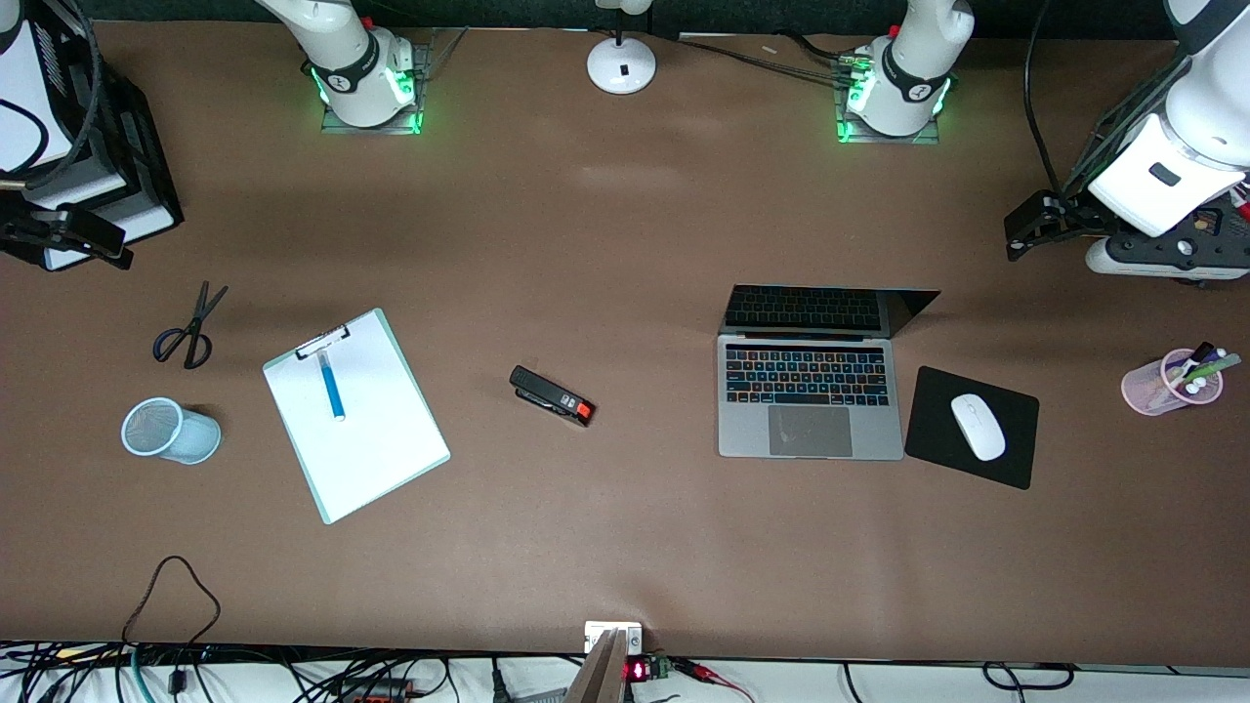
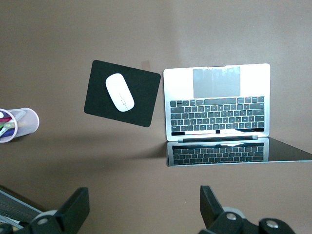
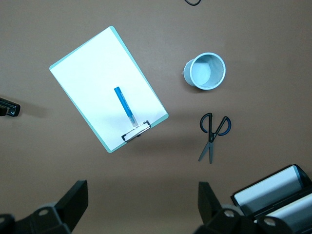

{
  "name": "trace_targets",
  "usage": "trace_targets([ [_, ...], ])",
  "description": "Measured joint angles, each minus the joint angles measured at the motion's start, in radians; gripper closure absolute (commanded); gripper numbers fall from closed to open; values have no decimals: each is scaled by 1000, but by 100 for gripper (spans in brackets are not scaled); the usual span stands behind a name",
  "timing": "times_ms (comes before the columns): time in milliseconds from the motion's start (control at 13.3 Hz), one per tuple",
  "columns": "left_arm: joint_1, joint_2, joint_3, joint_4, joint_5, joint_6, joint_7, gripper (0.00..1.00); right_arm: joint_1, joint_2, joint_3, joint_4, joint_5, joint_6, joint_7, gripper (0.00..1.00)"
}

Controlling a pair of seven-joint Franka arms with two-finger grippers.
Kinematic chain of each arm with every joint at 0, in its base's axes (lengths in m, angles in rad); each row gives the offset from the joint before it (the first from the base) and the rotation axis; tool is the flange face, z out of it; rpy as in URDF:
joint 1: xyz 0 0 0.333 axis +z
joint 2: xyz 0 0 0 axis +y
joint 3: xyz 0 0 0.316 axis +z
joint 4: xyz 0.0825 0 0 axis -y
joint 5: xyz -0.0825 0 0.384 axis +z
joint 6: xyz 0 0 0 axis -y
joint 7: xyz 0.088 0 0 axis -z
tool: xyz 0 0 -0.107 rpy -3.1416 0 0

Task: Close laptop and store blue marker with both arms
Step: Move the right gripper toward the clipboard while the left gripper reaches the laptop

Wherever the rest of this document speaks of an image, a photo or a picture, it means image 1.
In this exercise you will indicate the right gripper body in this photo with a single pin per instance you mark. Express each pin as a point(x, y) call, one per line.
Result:
point(29, 231)

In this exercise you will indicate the silver laptop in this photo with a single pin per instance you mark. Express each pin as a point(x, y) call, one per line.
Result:
point(811, 391)

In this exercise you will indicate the blue marker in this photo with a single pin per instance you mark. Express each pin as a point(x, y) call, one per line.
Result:
point(332, 391)

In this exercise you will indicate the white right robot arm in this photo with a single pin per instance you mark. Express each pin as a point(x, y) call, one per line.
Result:
point(356, 68)

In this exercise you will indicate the black capped marker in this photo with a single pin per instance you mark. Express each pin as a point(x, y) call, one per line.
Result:
point(1203, 351)

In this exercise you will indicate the green marker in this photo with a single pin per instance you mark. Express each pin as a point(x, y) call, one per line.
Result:
point(1216, 368)

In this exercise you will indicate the black stacked document tray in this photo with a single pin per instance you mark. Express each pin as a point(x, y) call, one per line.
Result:
point(146, 146)

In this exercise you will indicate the pink mesh pen cup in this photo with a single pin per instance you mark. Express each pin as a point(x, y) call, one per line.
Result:
point(1143, 391)

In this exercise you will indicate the white computer mouse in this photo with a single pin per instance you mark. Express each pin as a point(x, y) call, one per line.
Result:
point(979, 428)

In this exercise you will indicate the black mouse pad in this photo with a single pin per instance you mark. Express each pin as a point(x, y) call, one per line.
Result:
point(928, 439)

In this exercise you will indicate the light blue mesh cup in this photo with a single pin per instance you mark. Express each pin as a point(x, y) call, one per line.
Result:
point(195, 439)

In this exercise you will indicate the light green clipboard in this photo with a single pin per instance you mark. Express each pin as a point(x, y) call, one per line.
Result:
point(342, 333)

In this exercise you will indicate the white paper sheet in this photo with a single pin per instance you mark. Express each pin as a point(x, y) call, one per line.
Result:
point(376, 449)

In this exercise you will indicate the white round stand base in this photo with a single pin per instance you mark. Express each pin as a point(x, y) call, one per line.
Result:
point(621, 68)

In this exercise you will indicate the black stapler with red tip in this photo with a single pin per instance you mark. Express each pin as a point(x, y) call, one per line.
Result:
point(547, 393)

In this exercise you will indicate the black and orange connector block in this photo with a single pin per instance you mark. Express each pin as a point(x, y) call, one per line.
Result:
point(376, 691)

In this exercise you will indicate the circuit board with red display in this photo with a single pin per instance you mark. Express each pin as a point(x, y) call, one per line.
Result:
point(640, 671)

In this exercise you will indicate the white mounting bracket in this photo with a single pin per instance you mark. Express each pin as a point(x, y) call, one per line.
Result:
point(594, 635)

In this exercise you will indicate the grey camera post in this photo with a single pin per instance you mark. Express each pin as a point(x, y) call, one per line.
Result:
point(598, 679)

